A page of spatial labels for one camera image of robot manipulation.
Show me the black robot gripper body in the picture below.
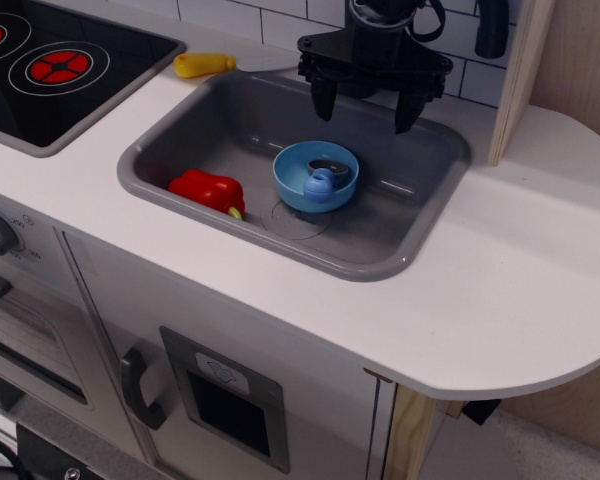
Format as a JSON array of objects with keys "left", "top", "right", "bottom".
[{"left": 297, "top": 1, "right": 453, "bottom": 99}]

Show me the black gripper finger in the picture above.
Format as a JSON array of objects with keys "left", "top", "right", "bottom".
[
  {"left": 395, "top": 87, "right": 433, "bottom": 134},
  {"left": 311, "top": 75, "right": 338, "bottom": 121}
]

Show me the blue handled grey spoon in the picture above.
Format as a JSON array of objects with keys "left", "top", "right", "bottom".
[{"left": 303, "top": 159, "right": 349, "bottom": 203}]

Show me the light blue plastic bowl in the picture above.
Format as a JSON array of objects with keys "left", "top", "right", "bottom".
[{"left": 273, "top": 141, "right": 359, "bottom": 213}]

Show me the grey plastic sink basin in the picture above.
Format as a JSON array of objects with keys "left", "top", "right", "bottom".
[{"left": 117, "top": 73, "right": 471, "bottom": 281}]

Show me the black sink faucet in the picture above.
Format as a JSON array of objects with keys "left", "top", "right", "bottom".
[{"left": 474, "top": 0, "right": 510, "bottom": 59}]

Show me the red toy bell pepper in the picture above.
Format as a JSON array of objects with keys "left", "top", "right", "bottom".
[{"left": 168, "top": 169, "right": 246, "bottom": 220}]

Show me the light wooden side panel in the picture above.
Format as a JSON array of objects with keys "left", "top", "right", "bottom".
[{"left": 488, "top": 0, "right": 555, "bottom": 166}]

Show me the black toy stove top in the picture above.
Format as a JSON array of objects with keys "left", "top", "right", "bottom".
[{"left": 0, "top": 1, "right": 184, "bottom": 158}]

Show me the grey ice dispenser panel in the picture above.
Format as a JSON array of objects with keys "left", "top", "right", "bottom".
[{"left": 160, "top": 326, "right": 291, "bottom": 474}]

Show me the black cable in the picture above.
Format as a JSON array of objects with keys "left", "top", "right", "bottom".
[{"left": 407, "top": 0, "right": 447, "bottom": 44}]

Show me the yellow handled toy knife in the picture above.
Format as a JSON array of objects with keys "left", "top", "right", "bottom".
[{"left": 172, "top": 52, "right": 298, "bottom": 79}]

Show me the grey cabinet door handle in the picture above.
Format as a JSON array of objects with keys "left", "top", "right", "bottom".
[{"left": 119, "top": 348, "right": 166, "bottom": 431}]

